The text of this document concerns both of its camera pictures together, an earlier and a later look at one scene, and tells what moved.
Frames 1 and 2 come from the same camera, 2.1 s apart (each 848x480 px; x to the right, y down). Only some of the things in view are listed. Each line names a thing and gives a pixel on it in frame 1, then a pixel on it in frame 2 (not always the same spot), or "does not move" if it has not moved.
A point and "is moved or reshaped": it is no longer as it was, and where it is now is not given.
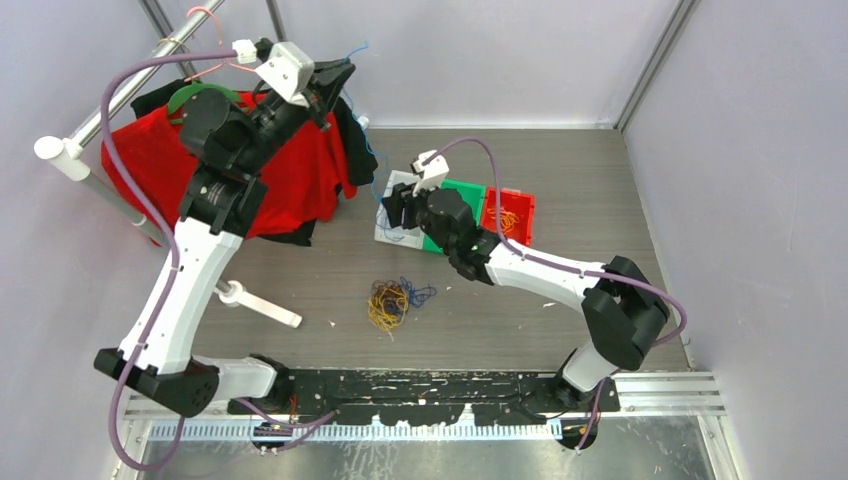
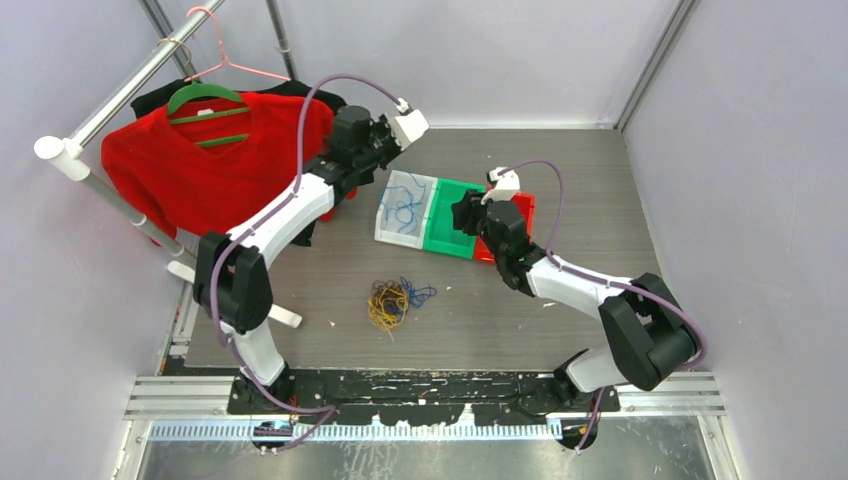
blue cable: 418,296 does not move
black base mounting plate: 423,396 does not move
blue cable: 372,152 is moved or reshaped
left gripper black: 328,82 → 384,127
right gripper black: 395,204 → 466,211
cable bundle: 387,304 does not move
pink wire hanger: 222,62 does not move
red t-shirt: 303,179 does not move
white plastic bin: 397,236 does not move
